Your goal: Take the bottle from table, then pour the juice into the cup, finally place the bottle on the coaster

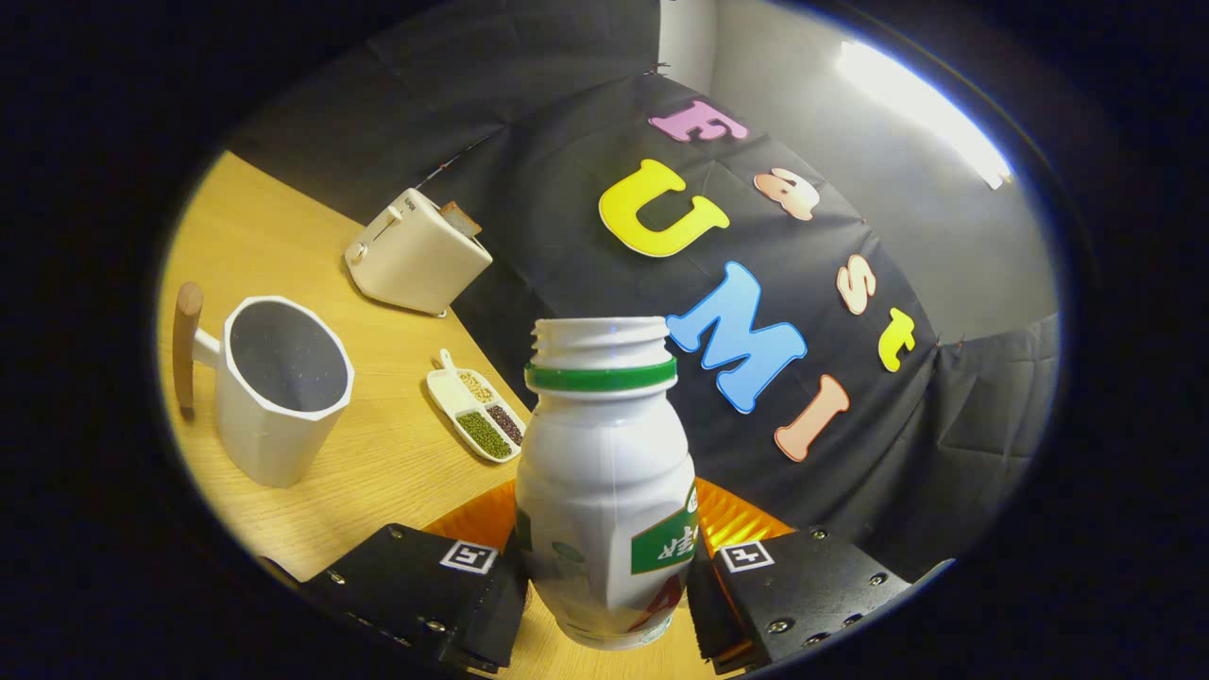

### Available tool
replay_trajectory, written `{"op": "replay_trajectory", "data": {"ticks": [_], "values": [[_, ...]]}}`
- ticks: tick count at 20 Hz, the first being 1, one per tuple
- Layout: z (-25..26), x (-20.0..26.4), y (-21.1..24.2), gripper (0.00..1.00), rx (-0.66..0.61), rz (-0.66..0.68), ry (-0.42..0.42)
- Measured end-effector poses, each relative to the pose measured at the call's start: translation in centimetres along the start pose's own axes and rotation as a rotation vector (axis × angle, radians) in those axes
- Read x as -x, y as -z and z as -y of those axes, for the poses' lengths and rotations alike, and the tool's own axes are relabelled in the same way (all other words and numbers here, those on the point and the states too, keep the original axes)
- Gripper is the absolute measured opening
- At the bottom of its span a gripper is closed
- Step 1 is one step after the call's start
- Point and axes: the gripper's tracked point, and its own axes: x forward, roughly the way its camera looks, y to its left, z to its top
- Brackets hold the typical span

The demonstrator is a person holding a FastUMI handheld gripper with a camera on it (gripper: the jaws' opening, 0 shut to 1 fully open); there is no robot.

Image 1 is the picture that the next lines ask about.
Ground black backdrop cloth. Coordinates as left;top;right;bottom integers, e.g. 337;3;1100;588
227;0;1061;577

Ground wooden table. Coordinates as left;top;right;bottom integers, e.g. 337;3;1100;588
157;151;714;679

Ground white divided bean dish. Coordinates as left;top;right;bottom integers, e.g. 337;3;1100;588
427;348;526;465

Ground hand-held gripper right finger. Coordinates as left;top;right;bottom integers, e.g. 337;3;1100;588
687;477;915;673

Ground cream toaster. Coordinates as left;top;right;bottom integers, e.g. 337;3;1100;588
344;188;494;317

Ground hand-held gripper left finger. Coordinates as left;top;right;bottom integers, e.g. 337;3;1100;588
300;480;530;673

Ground white cup wooden handle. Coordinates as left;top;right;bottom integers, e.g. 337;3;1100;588
172;281;356;489

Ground white juice bottle green ring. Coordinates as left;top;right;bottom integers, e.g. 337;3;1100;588
514;316;702;652

